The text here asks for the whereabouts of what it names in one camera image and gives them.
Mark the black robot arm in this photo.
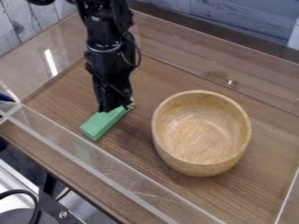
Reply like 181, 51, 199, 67
66, 0, 142, 112

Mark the brown wooden bowl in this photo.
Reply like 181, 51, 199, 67
151, 90, 253, 177

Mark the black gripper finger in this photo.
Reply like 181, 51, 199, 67
93, 76, 113, 112
109, 85, 134, 110

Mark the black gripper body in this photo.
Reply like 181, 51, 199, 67
85, 46, 137, 91

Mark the black metal bracket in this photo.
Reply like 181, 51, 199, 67
39, 192, 87, 224

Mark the black cable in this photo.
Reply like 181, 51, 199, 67
0, 188, 43, 224

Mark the green rectangular block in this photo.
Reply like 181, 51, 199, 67
81, 102, 135, 141

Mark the clear acrylic front wall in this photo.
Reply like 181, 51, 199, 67
0, 82, 225, 224

